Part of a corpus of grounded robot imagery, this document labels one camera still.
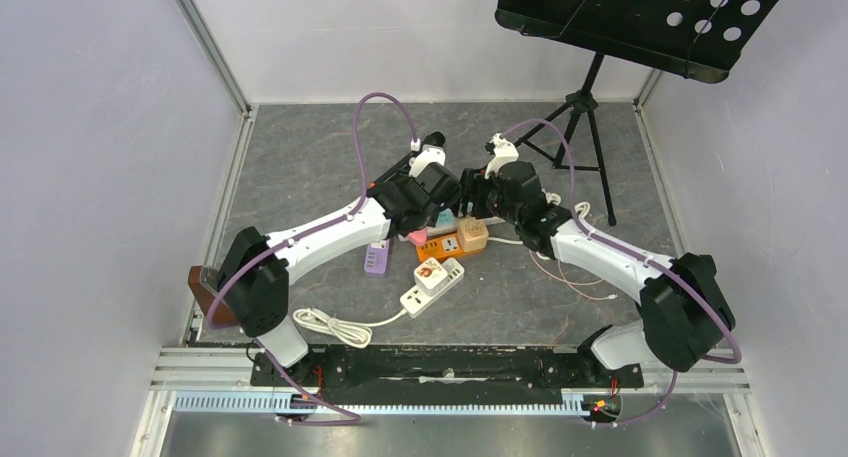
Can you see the tan cube socket adapter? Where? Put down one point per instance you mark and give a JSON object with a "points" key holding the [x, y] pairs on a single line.
{"points": [[472, 234]]}

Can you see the orange power strip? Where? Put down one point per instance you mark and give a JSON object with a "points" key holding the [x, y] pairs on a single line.
{"points": [[440, 248]]}

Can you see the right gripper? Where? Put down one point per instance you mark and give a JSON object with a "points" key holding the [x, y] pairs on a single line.
{"points": [[472, 193]]}

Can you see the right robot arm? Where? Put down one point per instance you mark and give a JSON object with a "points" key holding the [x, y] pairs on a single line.
{"points": [[683, 314]]}

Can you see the teal usb charger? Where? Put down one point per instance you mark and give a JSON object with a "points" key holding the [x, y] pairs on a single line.
{"points": [[445, 218]]}

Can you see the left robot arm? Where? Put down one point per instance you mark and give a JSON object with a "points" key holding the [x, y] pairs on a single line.
{"points": [[258, 270]]}

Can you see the black microphone orange end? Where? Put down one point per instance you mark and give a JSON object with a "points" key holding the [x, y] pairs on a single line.
{"points": [[401, 168]]}

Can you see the pink triangular socket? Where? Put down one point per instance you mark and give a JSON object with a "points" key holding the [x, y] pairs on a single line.
{"points": [[418, 238]]}

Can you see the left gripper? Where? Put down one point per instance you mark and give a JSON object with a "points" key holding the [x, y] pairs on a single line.
{"points": [[402, 178]]}

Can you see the white cube socket adapter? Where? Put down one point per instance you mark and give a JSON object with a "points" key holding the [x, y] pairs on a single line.
{"points": [[431, 277]]}

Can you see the purple power strip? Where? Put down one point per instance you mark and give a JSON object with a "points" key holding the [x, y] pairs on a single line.
{"points": [[376, 259]]}

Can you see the white cord small strip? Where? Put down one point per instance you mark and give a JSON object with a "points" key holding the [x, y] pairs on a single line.
{"points": [[353, 334]]}

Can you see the black music stand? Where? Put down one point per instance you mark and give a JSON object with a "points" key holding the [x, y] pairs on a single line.
{"points": [[699, 40]]}

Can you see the left metronome brown base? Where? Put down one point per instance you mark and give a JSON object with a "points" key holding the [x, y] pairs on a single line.
{"points": [[202, 282]]}

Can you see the white small power strip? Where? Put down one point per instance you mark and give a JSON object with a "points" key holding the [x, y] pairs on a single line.
{"points": [[415, 302]]}

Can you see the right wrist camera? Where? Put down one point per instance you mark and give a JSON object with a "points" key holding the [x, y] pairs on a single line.
{"points": [[502, 152]]}

